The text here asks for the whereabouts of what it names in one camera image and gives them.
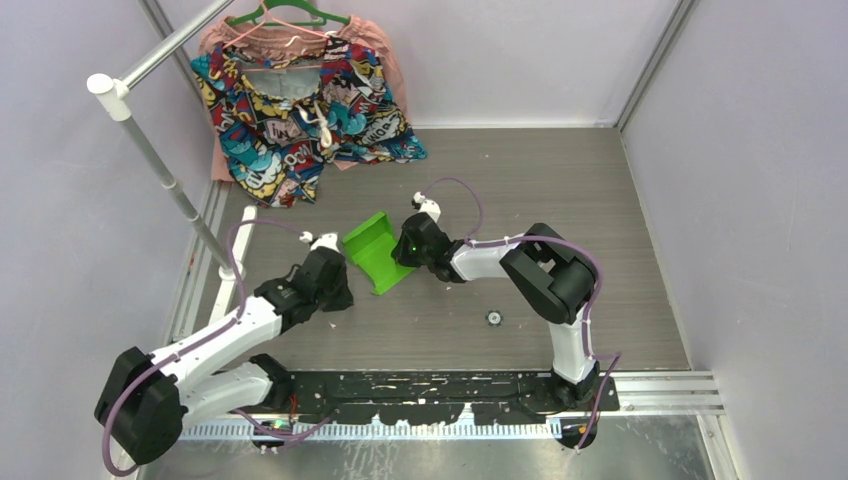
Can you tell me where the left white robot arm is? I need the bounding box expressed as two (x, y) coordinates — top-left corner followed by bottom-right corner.
(94, 245), (353, 466)

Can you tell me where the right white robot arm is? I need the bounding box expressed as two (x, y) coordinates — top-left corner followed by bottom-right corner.
(391, 213), (603, 411)

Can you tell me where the colorful patterned shirt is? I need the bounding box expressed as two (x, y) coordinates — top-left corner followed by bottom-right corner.
(190, 17), (427, 207)

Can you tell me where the metal clothes rack pole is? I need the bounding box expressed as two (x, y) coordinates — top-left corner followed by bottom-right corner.
(86, 0), (238, 277)

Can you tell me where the green clothes hanger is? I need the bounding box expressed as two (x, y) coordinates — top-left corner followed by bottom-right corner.
(225, 0), (352, 28)

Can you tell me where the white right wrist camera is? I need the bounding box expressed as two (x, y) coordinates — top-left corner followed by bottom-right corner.
(411, 192), (442, 222)

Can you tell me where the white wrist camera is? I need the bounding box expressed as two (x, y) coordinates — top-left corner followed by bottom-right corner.
(411, 192), (442, 222)
(299, 231), (340, 253)

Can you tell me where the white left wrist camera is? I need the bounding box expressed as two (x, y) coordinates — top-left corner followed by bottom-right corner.
(299, 231), (340, 253)

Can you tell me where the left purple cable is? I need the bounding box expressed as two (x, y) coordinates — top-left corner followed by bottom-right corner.
(103, 216), (320, 476)

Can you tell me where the purple cable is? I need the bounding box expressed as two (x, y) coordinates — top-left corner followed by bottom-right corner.
(417, 177), (624, 452)
(103, 216), (320, 476)

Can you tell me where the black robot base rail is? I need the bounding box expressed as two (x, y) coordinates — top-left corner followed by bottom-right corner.
(225, 357), (624, 426)

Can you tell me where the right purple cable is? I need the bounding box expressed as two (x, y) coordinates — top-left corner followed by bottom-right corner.
(417, 177), (624, 452)

